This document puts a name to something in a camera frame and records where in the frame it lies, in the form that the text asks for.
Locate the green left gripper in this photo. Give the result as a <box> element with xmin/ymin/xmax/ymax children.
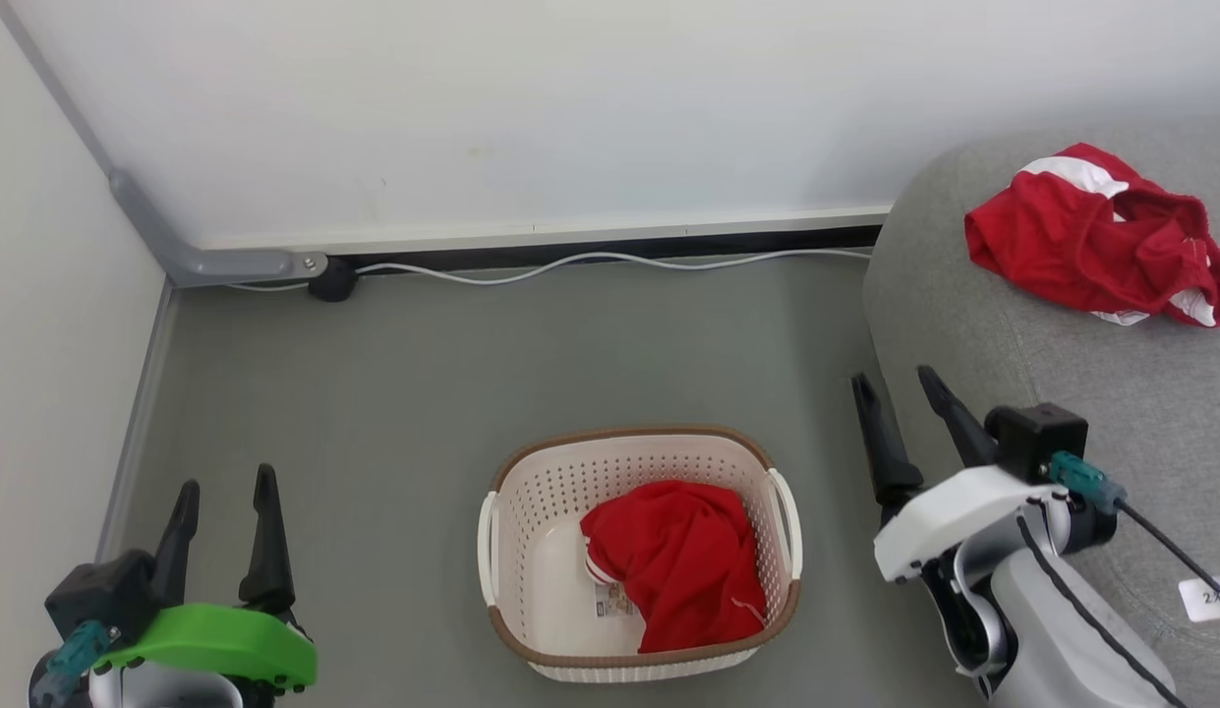
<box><xmin>98</xmin><ymin>464</ymin><xmax>318</xmax><ymax>689</ymax></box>

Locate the red garment with white panels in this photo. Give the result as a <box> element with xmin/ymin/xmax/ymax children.
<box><xmin>963</xmin><ymin>143</ymin><xmax>1220</xmax><ymax>328</ymax></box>

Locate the grey wall skirting strip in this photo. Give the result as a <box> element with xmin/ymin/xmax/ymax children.
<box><xmin>96</xmin><ymin>280</ymin><xmax>178</xmax><ymax>561</ymax></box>

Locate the cream perforated laundry basket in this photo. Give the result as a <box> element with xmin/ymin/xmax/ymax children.
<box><xmin>477</xmin><ymin>425</ymin><xmax>804</xmax><ymax>684</ymax></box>

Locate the grey corner cable conduit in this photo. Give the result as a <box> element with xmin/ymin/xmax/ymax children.
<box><xmin>0</xmin><ymin>0</ymin><xmax>328</xmax><ymax>289</ymax></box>

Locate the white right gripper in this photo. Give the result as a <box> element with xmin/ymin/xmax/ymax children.
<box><xmin>850</xmin><ymin>366</ymin><xmax>1068</xmax><ymax>584</ymax></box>

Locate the teal camera connector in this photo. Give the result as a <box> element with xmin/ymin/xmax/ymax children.
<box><xmin>1049</xmin><ymin>450</ymin><xmax>1127</xmax><ymax>514</ymax></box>
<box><xmin>34</xmin><ymin>619</ymin><xmax>114</xmax><ymax>704</ymax></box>

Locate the grey fabric sofa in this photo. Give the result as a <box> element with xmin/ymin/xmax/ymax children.
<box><xmin>862</xmin><ymin>118</ymin><xmax>1220</xmax><ymax>708</ymax></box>

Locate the teal left camera connector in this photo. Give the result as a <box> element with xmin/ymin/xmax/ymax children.
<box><xmin>34</xmin><ymin>619</ymin><xmax>114</xmax><ymax>704</ymax></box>

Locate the plain red garment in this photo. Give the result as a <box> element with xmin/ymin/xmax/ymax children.
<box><xmin>580</xmin><ymin>480</ymin><xmax>770</xmax><ymax>655</ymax></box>

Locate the teal right camera connector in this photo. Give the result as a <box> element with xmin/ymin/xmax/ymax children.
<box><xmin>1049</xmin><ymin>450</ymin><xmax>1127</xmax><ymax>514</ymax></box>

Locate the silver wall skirting strip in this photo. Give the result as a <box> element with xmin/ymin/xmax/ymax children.
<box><xmin>206</xmin><ymin>206</ymin><xmax>891</xmax><ymax>259</ymax></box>

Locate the white cable label tag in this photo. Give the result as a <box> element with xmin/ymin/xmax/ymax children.
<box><xmin>1178</xmin><ymin>577</ymin><xmax>1220</xmax><ymax>623</ymax></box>

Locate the thin white floor cable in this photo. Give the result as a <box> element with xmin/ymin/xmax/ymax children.
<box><xmin>226</xmin><ymin>248</ymin><xmax>871</xmax><ymax>293</ymax></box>

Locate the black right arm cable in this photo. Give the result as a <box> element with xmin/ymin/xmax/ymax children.
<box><xmin>1017</xmin><ymin>501</ymin><xmax>1191</xmax><ymax>708</ymax></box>

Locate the black right camera cable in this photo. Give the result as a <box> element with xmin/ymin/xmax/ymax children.
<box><xmin>1116</xmin><ymin>497</ymin><xmax>1220</xmax><ymax>596</ymax></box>

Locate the round black cable plug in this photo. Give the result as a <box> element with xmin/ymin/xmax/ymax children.
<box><xmin>308</xmin><ymin>258</ymin><xmax>360</xmax><ymax>303</ymax></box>

